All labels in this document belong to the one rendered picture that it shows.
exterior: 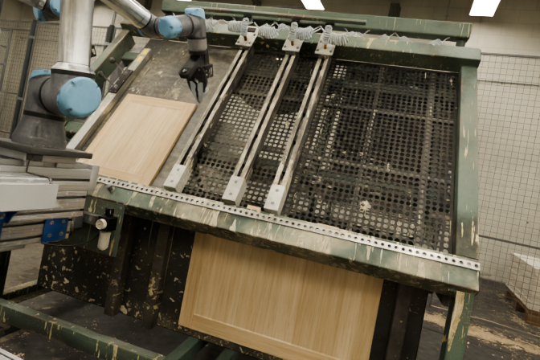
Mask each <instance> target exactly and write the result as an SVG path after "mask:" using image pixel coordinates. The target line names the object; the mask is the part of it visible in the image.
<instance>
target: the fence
mask: <svg viewBox="0 0 540 360"><path fill-rule="evenodd" d="M145 49H146V50H148V51H147V53H146V54H145V55H143V54H142V52H143V51H144V50H145ZM142 52H141V53H140V54H139V56H143V58H142V59H141V61H140V62H138V61H136V60H137V59H138V57H139V56H138V57H137V58H136V59H135V60H134V61H133V63H132V64H131V65H130V67H129V68H128V69H129V70H133V73H132V74H131V75H130V77H129V78H128V79H127V80H126V81H125V83H124V84H123V85H122V87H121V88H120V90H119V91H118V92H117V93H111V92H110V93H109V94H108V95H107V96H106V97H105V98H104V100H103V101H102V102H101V103H100V105H99V107H98V109H97V110H96V111H95V112H94V113H93V114H92V115H91V116H90V117H89V118H88V120H87V121H86V122H85V124H84V125H83V126H82V128H81V129H80V131H79V132H78V133H77V134H76V135H75V136H74V137H73V139H72V140H71V141H70V143H69V144H68V145H67V148H69V149H76V150H81V149H82V147H83V146H84V144H85V143H86V142H87V140H88V139H89V138H90V136H91V135H92V134H93V133H94V131H95V130H96V129H97V127H98V126H99V125H100V123H101V122H102V120H103V119H104V118H105V117H106V116H107V114H108V113H109V111H110V110H111V109H112V107H113V106H114V104H115V103H116V102H117V101H118V100H119V99H120V97H121V96H122V94H123V93H124V92H125V90H126V89H127V87H128V86H129V85H130V84H131V83H132V81H133V80H134V78H135V77H136V76H137V74H138V73H139V72H140V70H141V69H142V68H143V67H144V66H145V64H146V63H147V61H148V60H149V58H150V57H151V56H152V54H153V52H152V51H151V49H148V48H144V49H143V50H142Z"/></svg>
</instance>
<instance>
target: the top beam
mask: <svg viewBox="0 0 540 360"><path fill-rule="evenodd" d="M120 25H121V27H122V30H123V29H128V30H130V31H131V32H132V34H133V35H132V36H137V37H143V36H141V35H140V33H139V31H138V29H137V27H135V26H134V25H133V24H132V23H130V22H129V21H128V20H126V19H125V18H123V19H122V21H121V22H120ZM289 32H290V31H288V30H280V31H279V32H278V34H279V35H278V36H277V37H276V38H274V39H266V38H263V37H260V36H258V35H257V36H256V39H255V41H254V42H253V47H254V50H259V51H273V52H280V53H286V51H282V48H283V46H284V43H285V41H286V39H287V38H288V34H289ZM240 35H241V33H237V32H236V33H235V32H233V31H232V32H231V31H229V30H228V28H227V24H220V23H216V24H215V29H214V30H213V31H211V32H206V36H207V44H208V45H215V46H223V47H237V48H239V46H238V45H235V44H236V42H237V40H238V38H239V37H240ZM320 37H321V33H313V34H312V38H310V39H307V40H304V41H303V43H302V45H301V49H300V50H299V53H300V55H308V56H316V57H319V55H318V54H314V53H315V51H316V49H317V45H318V43H319V40H320ZM155 39H165V40H173V41H180V42H187V37H186V36H182V37H177V38H174V39H167V38H155ZM348 41H349V42H348V43H347V42H346V45H345V43H344V46H342V45H341V46H340V45H339V46H337V45H336V46H335V48H334V51H333V55H331V59H344V60H352V61H359V62H367V63H380V64H388V65H395V66H403V67H410V68H423V69H431V70H438V71H446V72H459V69H460V67H462V66H463V65H465V66H473V67H477V68H478V67H479V64H480V62H481V49H480V48H472V47H456V46H448V45H439V44H430V43H414V42H406V41H397V40H389V39H372V38H363V37H355V36H351V37H350V38H349V39H348Z"/></svg>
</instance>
